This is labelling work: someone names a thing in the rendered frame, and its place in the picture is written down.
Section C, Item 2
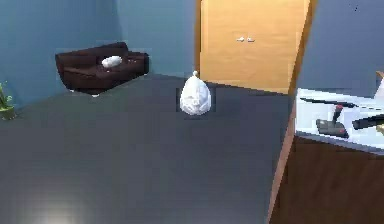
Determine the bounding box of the black remote control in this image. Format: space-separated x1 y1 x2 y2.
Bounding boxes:
351 113 384 131

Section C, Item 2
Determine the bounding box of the dark wooden white-topped desk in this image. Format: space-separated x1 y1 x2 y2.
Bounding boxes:
268 87 384 224

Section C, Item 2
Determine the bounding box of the light wooden door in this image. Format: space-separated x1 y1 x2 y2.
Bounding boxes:
199 0 312 95

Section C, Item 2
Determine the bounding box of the dark brown sofa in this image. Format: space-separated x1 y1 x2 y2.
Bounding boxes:
54 41 150 96

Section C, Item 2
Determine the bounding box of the green potted house plant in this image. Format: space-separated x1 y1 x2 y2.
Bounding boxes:
0 82 17 121

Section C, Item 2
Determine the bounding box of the white pillow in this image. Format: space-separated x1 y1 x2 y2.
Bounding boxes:
101 55 123 69

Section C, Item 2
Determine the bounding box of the white tied garbage bag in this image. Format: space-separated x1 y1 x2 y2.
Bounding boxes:
179 70 213 117

